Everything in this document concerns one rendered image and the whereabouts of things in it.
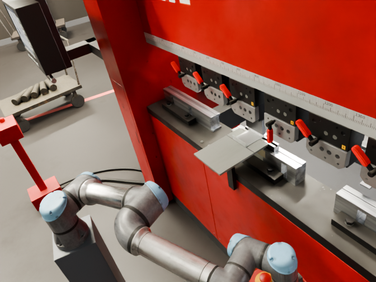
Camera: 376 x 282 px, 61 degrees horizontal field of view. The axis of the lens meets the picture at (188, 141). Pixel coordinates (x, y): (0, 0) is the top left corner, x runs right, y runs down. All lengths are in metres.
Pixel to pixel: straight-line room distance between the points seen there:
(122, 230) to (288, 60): 0.75
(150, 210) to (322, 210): 0.63
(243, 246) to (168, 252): 0.22
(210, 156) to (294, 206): 0.38
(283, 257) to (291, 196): 0.46
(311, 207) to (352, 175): 1.48
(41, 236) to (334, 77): 2.41
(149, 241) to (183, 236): 1.35
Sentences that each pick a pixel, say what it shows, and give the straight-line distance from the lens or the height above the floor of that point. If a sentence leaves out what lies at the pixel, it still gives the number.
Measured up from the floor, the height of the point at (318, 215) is 0.87.
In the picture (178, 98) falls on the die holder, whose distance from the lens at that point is 1.89.
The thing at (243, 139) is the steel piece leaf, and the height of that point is 1.00.
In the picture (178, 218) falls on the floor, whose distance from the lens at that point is 2.47.
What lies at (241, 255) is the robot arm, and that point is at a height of 1.06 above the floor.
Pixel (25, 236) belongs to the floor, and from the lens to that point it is 2.92.
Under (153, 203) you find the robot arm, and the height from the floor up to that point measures 1.07.
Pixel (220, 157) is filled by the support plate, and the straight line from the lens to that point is 1.34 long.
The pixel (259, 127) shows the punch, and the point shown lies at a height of 1.06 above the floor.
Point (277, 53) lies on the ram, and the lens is 1.11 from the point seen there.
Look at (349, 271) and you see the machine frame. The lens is 1.26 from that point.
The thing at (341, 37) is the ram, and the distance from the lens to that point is 0.95.
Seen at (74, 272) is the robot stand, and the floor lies 0.65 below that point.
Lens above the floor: 1.86
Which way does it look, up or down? 36 degrees down
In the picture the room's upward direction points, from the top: 12 degrees counter-clockwise
